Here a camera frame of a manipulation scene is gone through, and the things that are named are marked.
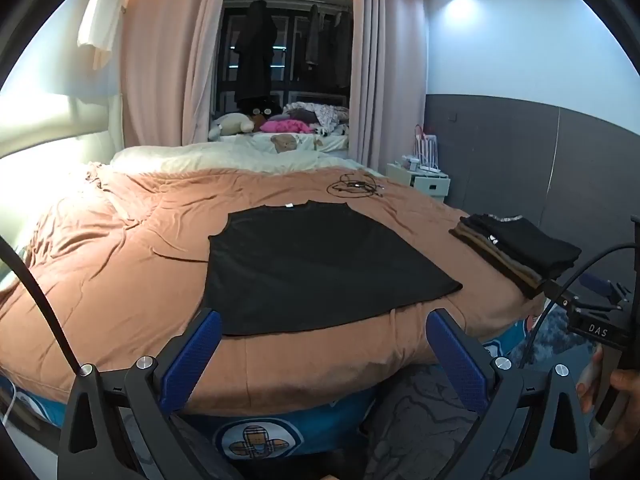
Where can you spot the pink striped bag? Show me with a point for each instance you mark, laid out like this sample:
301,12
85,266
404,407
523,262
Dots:
427,152

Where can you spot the brown teddy bear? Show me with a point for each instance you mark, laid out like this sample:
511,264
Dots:
284,143

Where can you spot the dark hanging garment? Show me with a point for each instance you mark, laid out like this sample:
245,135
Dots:
313,35

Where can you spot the black t-shirt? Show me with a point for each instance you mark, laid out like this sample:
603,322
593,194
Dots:
310,265

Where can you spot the pile of patterned clothes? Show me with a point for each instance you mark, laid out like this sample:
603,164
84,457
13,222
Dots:
320,114

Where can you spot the black plush toy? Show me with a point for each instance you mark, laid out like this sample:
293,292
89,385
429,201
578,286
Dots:
264,109

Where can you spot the person's right hand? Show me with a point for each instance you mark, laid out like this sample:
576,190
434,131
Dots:
625,410

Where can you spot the grey patterned cloth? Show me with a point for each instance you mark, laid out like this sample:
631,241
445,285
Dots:
415,410

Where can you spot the pink cloth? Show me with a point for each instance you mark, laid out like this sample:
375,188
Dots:
285,126

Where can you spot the padded headboard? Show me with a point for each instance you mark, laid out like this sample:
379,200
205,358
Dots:
60,125

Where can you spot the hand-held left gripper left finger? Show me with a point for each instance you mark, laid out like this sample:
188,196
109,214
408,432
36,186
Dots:
192,360

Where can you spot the long dark hanging coat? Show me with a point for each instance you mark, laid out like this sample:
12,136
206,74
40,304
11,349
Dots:
256,55

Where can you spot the white hanging garment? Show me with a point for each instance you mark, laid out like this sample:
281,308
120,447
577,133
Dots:
105,15

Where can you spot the stack of folded clothes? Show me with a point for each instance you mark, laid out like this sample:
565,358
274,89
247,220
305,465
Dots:
520,252

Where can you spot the pink curtain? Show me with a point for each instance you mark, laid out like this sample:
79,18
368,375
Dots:
160,60
380,75

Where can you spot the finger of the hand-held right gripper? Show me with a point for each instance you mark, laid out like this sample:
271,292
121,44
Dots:
560,294
596,284

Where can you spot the white plush toy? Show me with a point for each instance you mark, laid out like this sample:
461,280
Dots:
232,124

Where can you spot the blue printed bed sheet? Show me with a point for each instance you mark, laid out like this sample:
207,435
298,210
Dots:
260,435

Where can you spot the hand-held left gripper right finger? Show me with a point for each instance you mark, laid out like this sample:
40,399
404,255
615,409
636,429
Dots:
457,360

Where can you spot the white bed sheet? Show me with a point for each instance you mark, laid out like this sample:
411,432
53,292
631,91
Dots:
225,157

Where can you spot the white nightstand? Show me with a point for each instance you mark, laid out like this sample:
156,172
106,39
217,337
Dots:
425,180

